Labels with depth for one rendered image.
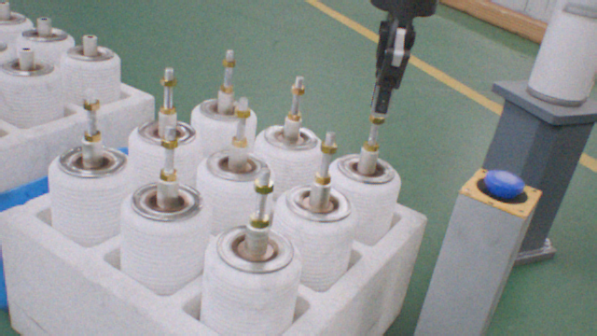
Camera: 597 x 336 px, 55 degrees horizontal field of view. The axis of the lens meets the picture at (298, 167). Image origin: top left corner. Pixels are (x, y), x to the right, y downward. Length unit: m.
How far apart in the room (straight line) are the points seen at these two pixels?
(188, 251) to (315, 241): 0.13
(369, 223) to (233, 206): 0.18
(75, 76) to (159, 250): 0.49
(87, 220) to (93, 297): 0.09
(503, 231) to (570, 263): 0.59
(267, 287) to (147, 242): 0.14
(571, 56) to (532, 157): 0.17
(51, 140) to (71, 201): 0.28
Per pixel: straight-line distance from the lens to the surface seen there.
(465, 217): 0.63
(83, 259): 0.67
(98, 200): 0.68
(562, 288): 1.12
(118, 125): 1.03
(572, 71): 1.01
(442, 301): 0.69
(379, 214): 0.74
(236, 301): 0.55
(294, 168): 0.76
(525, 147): 1.03
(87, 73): 1.02
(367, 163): 0.73
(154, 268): 0.62
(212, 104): 0.87
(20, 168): 0.94
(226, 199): 0.68
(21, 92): 0.95
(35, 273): 0.74
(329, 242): 0.63
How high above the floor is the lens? 0.59
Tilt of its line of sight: 28 degrees down
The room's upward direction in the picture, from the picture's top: 9 degrees clockwise
